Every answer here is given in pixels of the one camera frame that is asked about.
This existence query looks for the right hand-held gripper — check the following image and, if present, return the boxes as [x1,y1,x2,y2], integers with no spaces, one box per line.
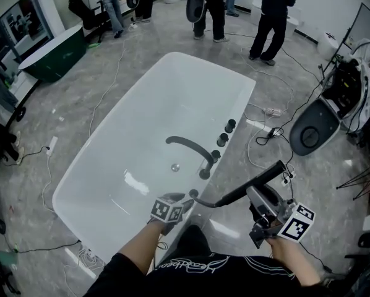
[246,182,316,249]

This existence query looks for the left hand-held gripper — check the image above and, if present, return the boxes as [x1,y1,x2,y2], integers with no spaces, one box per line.
[149,192,195,236]

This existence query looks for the black shower head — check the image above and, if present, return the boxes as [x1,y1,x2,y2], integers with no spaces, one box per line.
[214,160,287,209]

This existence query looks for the black shower hose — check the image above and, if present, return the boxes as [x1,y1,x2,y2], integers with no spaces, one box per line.
[192,196,223,209]

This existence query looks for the person's left forearm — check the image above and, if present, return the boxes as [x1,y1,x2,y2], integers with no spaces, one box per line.
[110,220,173,273]

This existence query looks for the person's right forearm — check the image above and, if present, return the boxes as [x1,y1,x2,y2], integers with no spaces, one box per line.
[266,236,322,288]

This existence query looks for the white oval bathtub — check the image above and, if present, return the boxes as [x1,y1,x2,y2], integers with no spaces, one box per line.
[250,0,303,37]

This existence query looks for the dark green bathtub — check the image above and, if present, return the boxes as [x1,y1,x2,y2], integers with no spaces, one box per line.
[17,23,88,84]

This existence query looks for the person's black trouser leg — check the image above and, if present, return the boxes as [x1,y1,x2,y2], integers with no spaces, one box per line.
[174,224,211,260]

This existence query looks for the black curved faucet spout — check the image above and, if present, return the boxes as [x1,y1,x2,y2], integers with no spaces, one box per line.
[165,136,215,180]

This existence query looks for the person's black printed shirt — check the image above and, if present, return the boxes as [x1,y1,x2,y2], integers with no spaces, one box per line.
[82,251,339,297]

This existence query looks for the grey and white open shell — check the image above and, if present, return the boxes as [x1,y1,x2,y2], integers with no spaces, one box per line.
[289,58,370,158]

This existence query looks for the black tripod legs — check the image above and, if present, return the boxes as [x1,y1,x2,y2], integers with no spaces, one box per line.
[335,165,370,201]

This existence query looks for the white round stool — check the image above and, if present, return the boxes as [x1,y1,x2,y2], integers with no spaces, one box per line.
[317,30,341,59]

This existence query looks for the grey framed board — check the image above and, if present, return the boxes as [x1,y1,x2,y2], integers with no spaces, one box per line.
[345,2,370,56]

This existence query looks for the white rolling cabinet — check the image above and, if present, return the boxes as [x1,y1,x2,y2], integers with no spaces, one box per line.
[0,59,41,124]

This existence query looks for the black office chair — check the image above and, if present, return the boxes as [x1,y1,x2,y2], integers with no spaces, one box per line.
[67,0,106,43]

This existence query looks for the coiled white cable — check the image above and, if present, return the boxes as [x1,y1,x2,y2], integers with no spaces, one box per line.
[62,246,106,292]

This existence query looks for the long white cable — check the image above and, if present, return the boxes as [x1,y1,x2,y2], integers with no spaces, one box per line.
[88,23,136,137]

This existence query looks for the black cable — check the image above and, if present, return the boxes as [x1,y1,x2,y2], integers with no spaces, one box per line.
[4,145,51,167]
[16,239,82,255]

